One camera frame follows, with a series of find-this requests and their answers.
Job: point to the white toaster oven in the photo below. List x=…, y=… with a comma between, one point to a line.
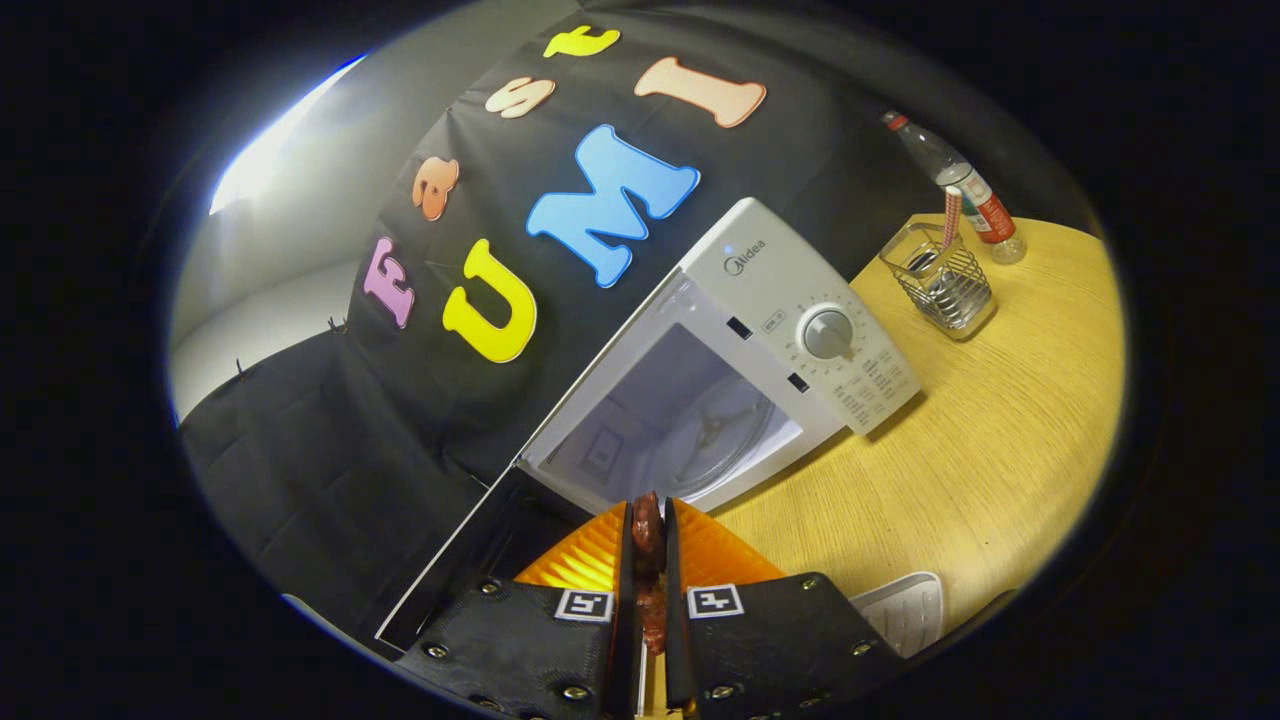
x=780, y=280

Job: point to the clear bottle with red cap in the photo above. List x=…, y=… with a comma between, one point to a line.
x=985, y=210

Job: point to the red striped straw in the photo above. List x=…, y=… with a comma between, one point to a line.
x=951, y=215

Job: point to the reddish brown meat piece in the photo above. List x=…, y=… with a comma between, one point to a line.
x=648, y=530

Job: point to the black backdrop cloth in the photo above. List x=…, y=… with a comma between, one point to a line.
x=350, y=450

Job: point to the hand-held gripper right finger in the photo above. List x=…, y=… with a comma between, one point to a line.
x=675, y=620

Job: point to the small white ribbed tray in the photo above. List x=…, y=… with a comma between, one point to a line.
x=905, y=610

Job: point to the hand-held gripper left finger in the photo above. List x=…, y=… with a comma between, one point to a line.
x=624, y=620

